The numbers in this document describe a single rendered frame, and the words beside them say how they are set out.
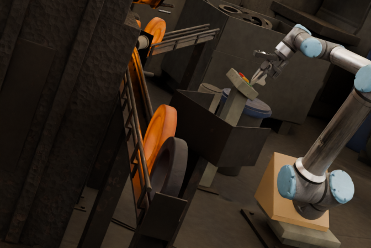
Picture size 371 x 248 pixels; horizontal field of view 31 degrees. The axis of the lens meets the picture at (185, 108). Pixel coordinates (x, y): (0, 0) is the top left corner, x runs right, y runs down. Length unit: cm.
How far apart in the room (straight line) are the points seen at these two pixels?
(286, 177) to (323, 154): 21
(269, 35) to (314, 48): 164
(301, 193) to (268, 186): 29
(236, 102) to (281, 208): 58
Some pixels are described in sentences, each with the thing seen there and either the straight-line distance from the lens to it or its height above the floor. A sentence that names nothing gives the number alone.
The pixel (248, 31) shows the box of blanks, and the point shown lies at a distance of 473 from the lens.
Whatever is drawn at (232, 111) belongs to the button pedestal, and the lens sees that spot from 340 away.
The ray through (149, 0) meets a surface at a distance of 243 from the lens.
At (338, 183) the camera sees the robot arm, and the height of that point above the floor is 42.
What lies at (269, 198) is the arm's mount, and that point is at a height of 18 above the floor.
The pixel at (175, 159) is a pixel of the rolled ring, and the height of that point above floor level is 74.
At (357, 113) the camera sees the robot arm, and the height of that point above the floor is 77.
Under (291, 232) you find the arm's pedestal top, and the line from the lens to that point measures 316.
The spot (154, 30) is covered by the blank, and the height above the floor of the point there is 74.
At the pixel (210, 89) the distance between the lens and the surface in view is 329.
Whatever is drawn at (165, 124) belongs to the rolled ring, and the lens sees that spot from 163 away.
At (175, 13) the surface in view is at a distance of 520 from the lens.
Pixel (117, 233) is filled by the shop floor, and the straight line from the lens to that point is 274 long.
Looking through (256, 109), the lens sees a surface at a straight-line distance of 372.
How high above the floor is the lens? 122
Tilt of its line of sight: 15 degrees down
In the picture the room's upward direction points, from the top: 22 degrees clockwise
